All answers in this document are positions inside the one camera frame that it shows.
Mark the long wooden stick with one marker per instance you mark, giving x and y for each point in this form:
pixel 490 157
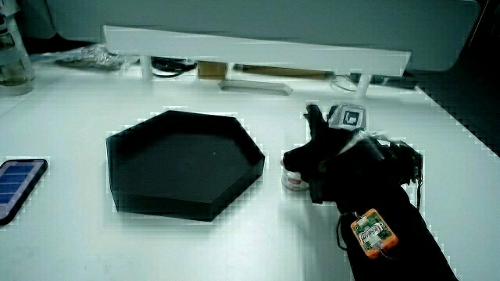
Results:
pixel 281 72

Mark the white red paper clip container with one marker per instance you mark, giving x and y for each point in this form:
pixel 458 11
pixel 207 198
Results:
pixel 293 181

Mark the white desk shelf riser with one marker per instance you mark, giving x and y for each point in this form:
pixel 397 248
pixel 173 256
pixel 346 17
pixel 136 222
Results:
pixel 250 48

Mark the black hexagonal tray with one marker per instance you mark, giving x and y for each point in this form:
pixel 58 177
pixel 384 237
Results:
pixel 183 164

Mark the person's right hand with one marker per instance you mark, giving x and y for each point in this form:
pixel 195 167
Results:
pixel 340 164

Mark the orange sensor board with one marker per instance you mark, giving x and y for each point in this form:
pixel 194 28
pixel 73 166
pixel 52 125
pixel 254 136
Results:
pixel 373 233

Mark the person's right forearm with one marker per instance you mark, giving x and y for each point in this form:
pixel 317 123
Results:
pixel 406 242

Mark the white monitor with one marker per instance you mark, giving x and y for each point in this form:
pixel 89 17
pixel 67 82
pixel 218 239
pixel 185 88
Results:
pixel 273 19

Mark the flat black device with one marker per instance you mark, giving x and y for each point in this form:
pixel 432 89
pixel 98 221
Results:
pixel 390 81

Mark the white monitor stand base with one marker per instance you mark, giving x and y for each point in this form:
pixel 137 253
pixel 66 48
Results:
pixel 254 87

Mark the crumpled clear plastic wrap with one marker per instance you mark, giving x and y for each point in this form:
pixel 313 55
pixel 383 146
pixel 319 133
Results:
pixel 93 56

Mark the brown cardboard box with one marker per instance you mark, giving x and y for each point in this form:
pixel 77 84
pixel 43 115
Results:
pixel 212 70

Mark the white desk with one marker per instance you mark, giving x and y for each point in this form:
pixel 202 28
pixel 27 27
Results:
pixel 250 250

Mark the clear plastic bottle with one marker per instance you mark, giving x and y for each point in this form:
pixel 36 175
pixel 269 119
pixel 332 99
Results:
pixel 15 58

